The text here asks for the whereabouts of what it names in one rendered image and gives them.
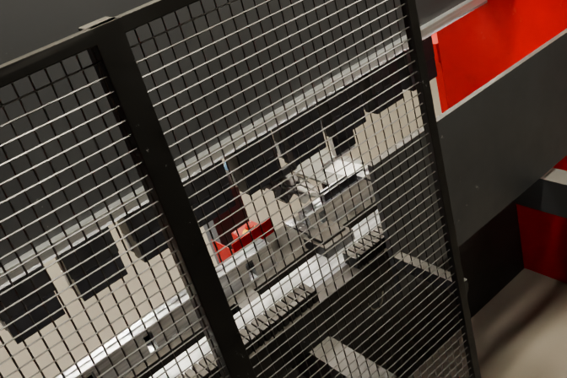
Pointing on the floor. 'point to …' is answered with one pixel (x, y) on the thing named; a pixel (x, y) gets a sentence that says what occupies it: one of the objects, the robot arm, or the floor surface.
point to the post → (168, 193)
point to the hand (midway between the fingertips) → (317, 193)
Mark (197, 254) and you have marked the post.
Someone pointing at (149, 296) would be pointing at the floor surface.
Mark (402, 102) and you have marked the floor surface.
